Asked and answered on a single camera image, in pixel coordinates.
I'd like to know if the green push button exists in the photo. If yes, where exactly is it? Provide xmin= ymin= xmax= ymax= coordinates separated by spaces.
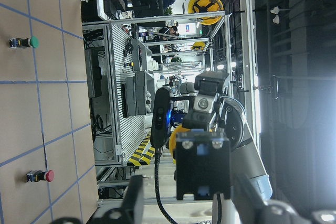
xmin=9 ymin=36 xmax=39 ymax=48

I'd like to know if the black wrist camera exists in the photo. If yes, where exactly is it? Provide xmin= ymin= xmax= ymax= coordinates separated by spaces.
xmin=150 ymin=87 xmax=172 ymax=149

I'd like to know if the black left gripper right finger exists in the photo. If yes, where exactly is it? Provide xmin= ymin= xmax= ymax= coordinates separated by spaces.
xmin=233 ymin=174 xmax=265 ymax=223

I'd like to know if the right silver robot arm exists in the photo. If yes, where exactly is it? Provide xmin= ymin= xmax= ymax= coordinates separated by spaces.
xmin=175 ymin=72 xmax=272 ymax=223

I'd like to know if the yellow hard hat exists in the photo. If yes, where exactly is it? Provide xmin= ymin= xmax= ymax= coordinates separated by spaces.
xmin=187 ymin=0 xmax=224 ymax=25

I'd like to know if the red push button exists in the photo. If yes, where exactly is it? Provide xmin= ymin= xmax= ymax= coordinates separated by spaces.
xmin=26 ymin=170 xmax=55 ymax=182

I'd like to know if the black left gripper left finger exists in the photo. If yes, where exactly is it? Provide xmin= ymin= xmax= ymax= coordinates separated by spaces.
xmin=121 ymin=175 xmax=144 ymax=223

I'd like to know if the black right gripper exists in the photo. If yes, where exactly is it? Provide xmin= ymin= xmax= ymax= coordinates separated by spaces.
xmin=182 ymin=71 xmax=246 ymax=150

